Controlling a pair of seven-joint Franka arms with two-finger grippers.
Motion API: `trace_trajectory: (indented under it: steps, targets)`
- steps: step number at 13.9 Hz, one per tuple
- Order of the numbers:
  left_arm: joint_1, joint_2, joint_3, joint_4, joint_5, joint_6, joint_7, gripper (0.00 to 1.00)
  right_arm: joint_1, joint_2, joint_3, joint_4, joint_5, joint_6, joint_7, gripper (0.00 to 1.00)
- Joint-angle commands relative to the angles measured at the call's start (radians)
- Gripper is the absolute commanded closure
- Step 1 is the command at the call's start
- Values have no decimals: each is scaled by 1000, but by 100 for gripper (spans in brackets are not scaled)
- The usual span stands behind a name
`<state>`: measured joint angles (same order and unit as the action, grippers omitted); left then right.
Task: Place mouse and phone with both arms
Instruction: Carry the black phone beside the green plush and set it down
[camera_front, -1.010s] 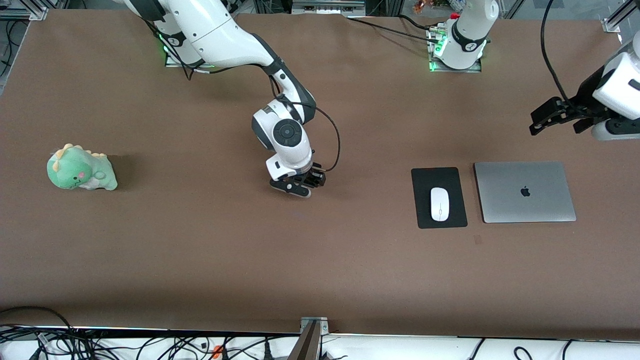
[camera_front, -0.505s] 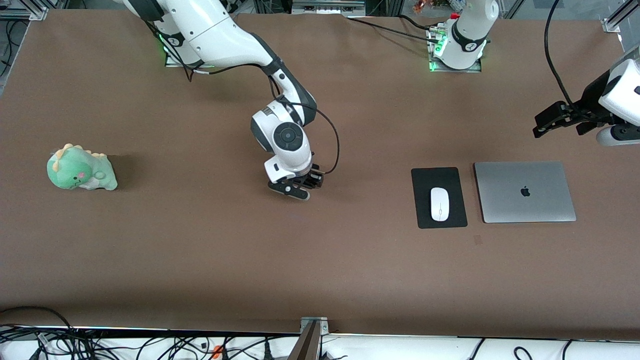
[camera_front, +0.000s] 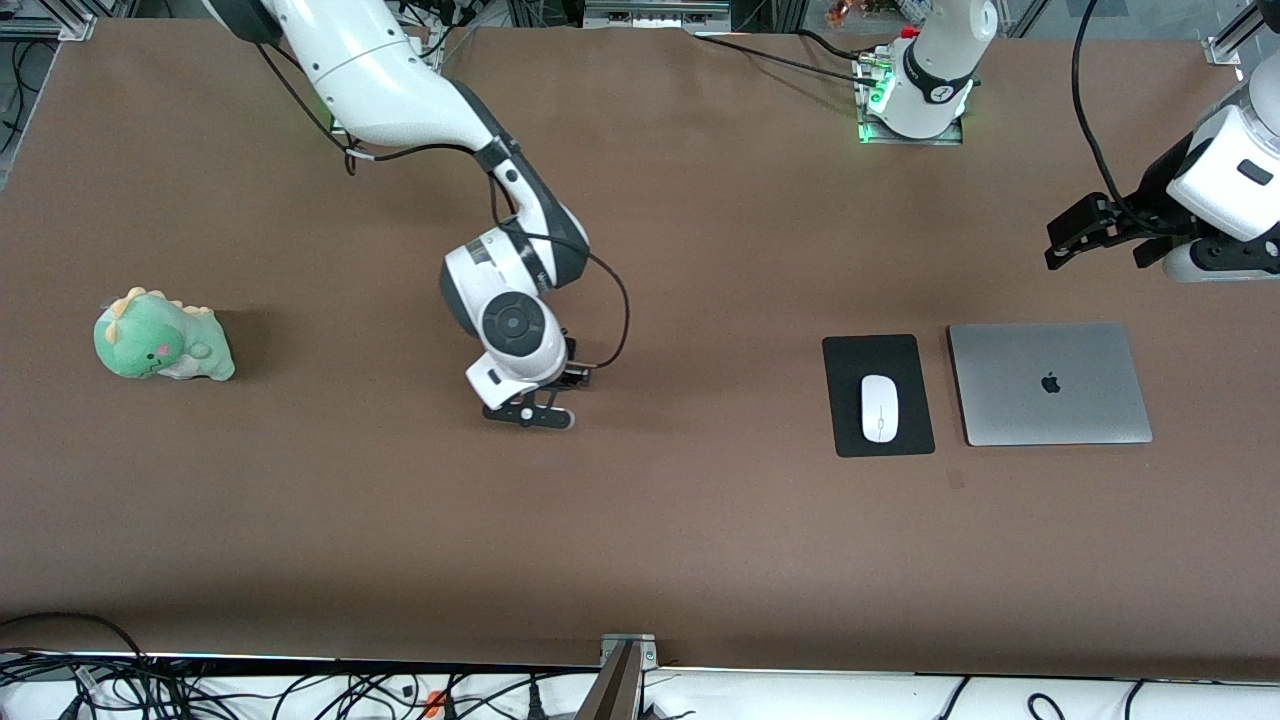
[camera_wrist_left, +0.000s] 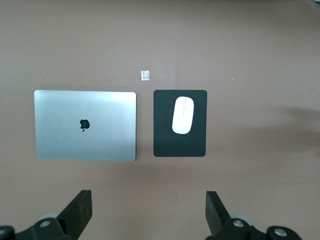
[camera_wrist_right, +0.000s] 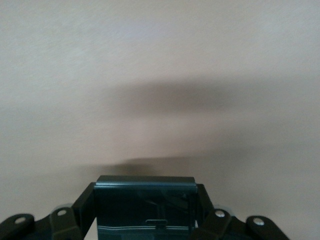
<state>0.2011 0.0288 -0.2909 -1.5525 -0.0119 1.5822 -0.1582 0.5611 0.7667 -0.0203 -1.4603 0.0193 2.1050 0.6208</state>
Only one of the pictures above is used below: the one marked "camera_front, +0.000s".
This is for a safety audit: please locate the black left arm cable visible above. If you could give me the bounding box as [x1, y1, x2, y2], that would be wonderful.
[1070, 0, 1183, 239]

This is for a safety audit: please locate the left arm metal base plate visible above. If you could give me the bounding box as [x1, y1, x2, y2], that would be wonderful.
[852, 50, 965, 147]

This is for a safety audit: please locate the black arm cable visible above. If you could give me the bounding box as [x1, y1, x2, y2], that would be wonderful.
[254, 40, 632, 370]
[1070, 0, 1183, 239]

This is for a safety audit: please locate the long black table cable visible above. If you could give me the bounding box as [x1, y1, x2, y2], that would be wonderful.
[685, 30, 881, 89]

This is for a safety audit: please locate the black floor cable loop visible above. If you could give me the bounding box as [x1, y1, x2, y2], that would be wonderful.
[0, 611, 153, 720]

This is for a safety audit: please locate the grey metal frame box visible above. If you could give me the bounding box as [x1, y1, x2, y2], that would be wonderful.
[582, 0, 734, 32]

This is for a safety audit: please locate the black mouse pad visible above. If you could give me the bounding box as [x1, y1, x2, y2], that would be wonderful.
[821, 333, 938, 460]

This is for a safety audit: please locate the short black table cable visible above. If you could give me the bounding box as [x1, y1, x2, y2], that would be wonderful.
[795, 27, 881, 63]

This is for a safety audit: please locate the green plush dinosaur toy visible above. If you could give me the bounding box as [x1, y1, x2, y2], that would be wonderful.
[93, 286, 237, 383]

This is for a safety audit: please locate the white computer mouse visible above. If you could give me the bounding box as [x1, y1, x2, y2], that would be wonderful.
[860, 374, 900, 444]

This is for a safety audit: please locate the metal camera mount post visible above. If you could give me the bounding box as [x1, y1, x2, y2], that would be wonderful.
[575, 632, 661, 720]

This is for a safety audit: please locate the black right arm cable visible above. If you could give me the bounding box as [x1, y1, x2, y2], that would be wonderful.
[254, 40, 632, 370]

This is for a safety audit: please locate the silver closed laptop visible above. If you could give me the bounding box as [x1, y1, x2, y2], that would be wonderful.
[946, 321, 1155, 448]

